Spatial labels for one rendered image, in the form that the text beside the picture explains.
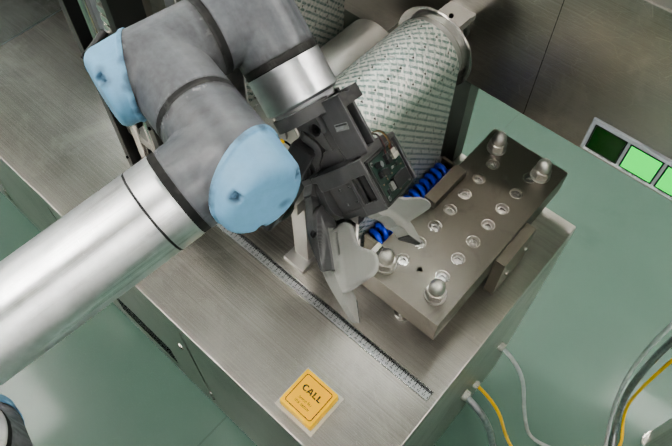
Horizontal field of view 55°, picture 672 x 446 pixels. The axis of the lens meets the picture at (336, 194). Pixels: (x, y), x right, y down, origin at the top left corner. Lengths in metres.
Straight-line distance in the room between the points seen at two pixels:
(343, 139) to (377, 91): 0.35
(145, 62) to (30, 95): 1.10
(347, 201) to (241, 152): 0.17
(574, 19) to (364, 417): 0.70
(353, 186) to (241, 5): 0.19
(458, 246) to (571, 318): 1.22
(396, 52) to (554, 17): 0.24
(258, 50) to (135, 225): 0.20
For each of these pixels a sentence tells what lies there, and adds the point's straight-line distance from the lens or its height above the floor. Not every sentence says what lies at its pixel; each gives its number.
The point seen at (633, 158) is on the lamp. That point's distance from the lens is 1.11.
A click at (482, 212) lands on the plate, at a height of 1.03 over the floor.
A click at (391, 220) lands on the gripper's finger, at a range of 0.70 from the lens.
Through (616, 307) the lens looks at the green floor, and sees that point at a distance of 2.38.
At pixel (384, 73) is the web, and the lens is 0.96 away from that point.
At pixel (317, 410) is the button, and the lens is 1.11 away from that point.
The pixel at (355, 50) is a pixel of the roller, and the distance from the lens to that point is 1.11.
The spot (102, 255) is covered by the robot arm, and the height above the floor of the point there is 1.58.
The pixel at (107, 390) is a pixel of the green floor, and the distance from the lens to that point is 2.20.
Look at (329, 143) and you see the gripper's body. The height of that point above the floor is 1.52.
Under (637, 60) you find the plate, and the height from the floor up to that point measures 1.35.
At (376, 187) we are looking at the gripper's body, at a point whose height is 1.52.
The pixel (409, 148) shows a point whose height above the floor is 1.16.
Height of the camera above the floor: 1.99
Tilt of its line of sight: 56 degrees down
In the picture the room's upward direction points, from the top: straight up
